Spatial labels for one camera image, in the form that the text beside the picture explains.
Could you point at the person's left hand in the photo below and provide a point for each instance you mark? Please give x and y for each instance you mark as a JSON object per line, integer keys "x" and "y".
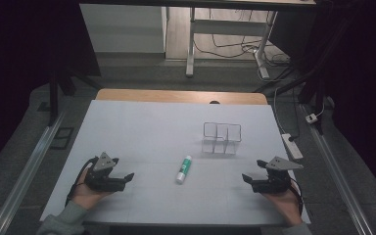
{"x": 84, "y": 196}

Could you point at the person's right hand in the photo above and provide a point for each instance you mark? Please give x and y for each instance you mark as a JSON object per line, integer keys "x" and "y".
{"x": 285, "y": 204}

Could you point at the wooden table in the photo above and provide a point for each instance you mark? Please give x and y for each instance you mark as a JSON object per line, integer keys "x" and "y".
{"x": 176, "y": 95}

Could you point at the small black object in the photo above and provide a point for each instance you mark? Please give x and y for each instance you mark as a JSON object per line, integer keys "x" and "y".
{"x": 214, "y": 102}

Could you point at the white table mat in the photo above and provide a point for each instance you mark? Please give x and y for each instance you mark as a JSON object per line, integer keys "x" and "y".
{"x": 163, "y": 130}

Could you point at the aluminium rail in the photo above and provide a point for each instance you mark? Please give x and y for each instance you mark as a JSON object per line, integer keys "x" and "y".
{"x": 336, "y": 176}
{"x": 29, "y": 166}

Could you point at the white power strip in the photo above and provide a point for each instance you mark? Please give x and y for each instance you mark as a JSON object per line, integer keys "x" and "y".
{"x": 292, "y": 146}

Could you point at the black stand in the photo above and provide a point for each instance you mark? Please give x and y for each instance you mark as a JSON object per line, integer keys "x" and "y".
{"x": 306, "y": 81}
{"x": 54, "y": 98}

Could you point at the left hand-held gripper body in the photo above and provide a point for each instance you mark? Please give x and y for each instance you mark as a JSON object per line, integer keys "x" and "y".
{"x": 106, "y": 181}

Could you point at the clear three-compartment holder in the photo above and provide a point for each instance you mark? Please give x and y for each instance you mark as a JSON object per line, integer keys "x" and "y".
{"x": 222, "y": 138}

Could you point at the small white adapter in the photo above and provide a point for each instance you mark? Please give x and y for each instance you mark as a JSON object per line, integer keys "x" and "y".
{"x": 311, "y": 118}

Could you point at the black floor frame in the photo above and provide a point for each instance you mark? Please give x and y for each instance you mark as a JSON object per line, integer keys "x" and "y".
{"x": 62, "y": 138}

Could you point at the white cabinet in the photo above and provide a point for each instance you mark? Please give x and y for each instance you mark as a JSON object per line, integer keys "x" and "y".
{"x": 124, "y": 27}

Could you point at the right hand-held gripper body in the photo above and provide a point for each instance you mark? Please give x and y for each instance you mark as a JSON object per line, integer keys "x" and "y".
{"x": 274, "y": 181}

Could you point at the green and white glue stick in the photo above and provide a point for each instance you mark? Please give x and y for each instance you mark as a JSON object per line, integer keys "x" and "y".
{"x": 183, "y": 169}

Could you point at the white-legged desk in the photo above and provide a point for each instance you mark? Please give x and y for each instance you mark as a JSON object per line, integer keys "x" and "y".
{"x": 228, "y": 27}

